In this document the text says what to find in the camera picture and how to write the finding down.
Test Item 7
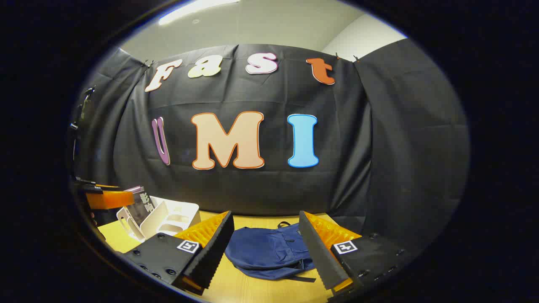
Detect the dark metal stand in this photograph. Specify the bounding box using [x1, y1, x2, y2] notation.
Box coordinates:
[67, 84, 97, 177]

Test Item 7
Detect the black backdrop cloth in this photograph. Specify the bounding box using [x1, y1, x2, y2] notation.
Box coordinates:
[69, 39, 470, 270]

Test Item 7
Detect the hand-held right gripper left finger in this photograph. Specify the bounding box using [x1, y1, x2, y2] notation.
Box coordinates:
[122, 210, 235, 295]

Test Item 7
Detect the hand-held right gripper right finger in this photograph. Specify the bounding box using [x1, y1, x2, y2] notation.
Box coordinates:
[298, 210, 417, 300]

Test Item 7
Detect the white bookshelf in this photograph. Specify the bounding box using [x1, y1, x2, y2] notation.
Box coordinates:
[116, 196, 201, 242]

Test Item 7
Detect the blue schoolbag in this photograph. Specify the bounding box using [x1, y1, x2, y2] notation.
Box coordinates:
[224, 221, 317, 283]

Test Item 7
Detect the black book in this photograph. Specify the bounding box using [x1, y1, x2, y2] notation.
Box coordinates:
[126, 187, 156, 228]

